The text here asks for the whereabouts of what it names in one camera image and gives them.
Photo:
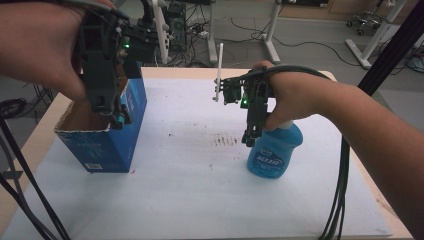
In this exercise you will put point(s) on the white power strip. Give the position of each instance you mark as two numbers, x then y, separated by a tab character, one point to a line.
203	33

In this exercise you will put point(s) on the blue spray bottle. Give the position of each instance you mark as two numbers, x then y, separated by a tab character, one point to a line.
273	155

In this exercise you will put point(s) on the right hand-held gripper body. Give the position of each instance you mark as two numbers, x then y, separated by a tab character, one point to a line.
255	96

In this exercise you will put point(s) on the black slanted pole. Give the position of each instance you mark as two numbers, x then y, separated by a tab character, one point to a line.
390	50

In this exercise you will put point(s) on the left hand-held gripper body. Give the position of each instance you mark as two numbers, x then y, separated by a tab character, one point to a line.
100	66

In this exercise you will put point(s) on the blue cardboard box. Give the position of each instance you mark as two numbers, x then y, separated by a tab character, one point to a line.
106	146

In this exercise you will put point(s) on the person's left hand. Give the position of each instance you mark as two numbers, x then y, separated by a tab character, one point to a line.
36	43

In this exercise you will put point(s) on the white table mat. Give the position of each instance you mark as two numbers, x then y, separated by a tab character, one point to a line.
186	186

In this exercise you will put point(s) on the person's right hand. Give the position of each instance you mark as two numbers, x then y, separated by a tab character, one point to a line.
290	96

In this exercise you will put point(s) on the white metal stand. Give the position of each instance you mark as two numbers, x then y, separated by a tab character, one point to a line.
211	33
271	36
161	31
375	40

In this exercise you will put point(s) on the black computer tower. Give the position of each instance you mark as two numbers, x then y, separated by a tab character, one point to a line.
176	25

